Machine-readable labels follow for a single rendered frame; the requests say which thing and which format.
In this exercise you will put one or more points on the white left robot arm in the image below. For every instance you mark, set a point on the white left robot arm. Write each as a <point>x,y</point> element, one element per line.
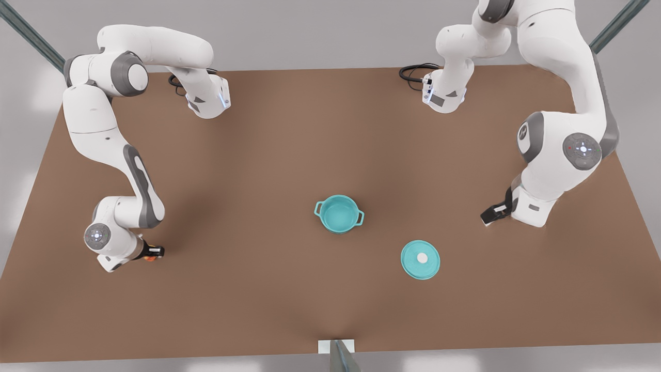
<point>563,67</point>

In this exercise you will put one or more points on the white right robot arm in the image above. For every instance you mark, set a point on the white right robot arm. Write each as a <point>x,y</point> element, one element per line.
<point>93,119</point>

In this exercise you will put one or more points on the teal lid with white knob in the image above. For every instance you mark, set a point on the teal lid with white knob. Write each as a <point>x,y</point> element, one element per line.
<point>421,260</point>

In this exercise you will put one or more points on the silver frame post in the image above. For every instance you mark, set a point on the silver frame post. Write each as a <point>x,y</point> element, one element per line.
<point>617,25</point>
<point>343,359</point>
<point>31,36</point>

